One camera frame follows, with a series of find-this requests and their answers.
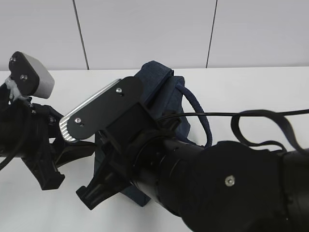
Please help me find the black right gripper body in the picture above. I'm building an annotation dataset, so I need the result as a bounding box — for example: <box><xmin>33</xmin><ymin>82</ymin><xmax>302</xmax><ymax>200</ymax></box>
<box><xmin>95</xmin><ymin>102</ymin><xmax>169</xmax><ymax>191</ymax></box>

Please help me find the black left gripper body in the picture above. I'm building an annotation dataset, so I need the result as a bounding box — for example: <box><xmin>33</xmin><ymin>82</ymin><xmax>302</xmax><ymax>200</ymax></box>
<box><xmin>0</xmin><ymin>98</ymin><xmax>61</xmax><ymax>169</ymax></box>

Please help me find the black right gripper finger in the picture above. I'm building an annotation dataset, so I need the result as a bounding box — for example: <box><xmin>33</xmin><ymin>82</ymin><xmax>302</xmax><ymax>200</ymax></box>
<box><xmin>76</xmin><ymin>163</ymin><xmax>130</xmax><ymax>210</ymax></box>

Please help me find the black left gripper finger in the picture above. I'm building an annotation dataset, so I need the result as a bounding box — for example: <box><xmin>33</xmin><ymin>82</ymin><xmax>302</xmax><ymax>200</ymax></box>
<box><xmin>49</xmin><ymin>136</ymin><xmax>97</xmax><ymax>167</ymax></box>
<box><xmin>22</xmin><ymin>143</ymin><xmax>65</xmax><ymax>190</ymax></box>

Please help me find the navy blue lunch bag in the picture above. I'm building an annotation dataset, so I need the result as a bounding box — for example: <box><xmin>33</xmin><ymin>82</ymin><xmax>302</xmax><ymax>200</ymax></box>
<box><xmin>94</xmin><ymin>60</ymin><xmax>213</xmax><ymax>207</ymax></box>

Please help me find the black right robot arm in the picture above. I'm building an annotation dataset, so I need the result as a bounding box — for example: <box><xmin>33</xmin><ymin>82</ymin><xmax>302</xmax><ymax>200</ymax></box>
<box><xmin>76</xmin><ymin>103</ymin><xmax>309</xmax><ymax>232</ymax></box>

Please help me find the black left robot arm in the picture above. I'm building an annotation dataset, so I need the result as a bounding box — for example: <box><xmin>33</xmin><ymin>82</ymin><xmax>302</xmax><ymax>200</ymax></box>
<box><xmin>0</xmin><ymin>84</ymin><xmax>96</xmax><ymax>190</ymax></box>

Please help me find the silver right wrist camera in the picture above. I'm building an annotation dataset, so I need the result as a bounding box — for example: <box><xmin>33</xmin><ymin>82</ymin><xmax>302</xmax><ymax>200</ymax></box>
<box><xmin>59</xmin><ymin>76</ymin><xmax>143</xmax><ymax>143</ymax></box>

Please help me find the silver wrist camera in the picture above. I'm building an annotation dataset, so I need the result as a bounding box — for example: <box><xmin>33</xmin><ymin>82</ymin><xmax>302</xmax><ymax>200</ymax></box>
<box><xmin>59</xmin><ymin>76</ymin><xmax>143</xmax><ymax>143</ymax></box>
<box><xmin>9</xmin><ymin>51</ymin><xmax>55</xmax><ymax>99</ymax></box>

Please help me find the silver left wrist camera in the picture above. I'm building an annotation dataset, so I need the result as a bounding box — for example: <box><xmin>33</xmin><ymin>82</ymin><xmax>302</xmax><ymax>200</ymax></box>
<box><xmin>9</xmin><ymin>51</ymin><xmax>55</xmax><ymax>99</ymax></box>

